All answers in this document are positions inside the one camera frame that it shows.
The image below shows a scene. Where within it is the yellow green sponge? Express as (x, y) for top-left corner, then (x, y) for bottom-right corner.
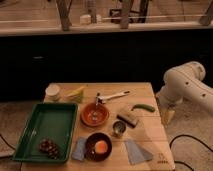
(65, 86), (85, 103)

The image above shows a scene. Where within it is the pine cone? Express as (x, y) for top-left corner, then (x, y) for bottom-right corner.
(39, 139), (59, 159)

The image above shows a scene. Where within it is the white paper cup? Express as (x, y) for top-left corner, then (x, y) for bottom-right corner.
(45, 84), (60, 101)

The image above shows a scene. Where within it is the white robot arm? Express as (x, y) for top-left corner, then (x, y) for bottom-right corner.
(156, 61), (213, 125)

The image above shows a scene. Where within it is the orange bowl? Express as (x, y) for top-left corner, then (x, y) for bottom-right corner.
(80, 103), (109, 127)

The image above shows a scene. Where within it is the green plastic tray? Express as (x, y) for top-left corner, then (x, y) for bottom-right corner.
(13, 103), (78, 163)

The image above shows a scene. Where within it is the dark brown bowl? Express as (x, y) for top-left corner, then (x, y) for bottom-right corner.
(85, 133), (112, 162)

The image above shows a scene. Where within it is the blue cloth right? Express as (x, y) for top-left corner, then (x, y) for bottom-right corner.
(124, 139), (153, 165)

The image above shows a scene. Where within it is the orange egg-like ball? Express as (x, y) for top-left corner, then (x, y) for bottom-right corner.
(95, 140), (108, 154)

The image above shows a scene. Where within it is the black cable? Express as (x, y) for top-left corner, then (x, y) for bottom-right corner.
(169, 134), (213, 171)

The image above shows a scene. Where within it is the small metal cup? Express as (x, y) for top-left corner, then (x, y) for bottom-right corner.
(113, 121), (126, 137)

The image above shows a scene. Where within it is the wooden brush block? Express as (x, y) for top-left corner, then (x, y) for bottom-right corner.
(117, 109), (139, 128)

